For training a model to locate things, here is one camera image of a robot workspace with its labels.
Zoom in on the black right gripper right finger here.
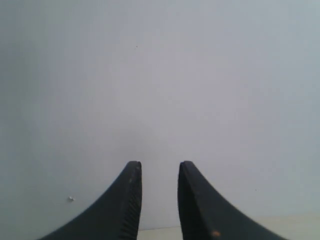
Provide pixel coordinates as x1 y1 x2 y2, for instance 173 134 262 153
177 161 282 240

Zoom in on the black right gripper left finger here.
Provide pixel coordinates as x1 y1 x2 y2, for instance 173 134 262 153
42 161 142 240

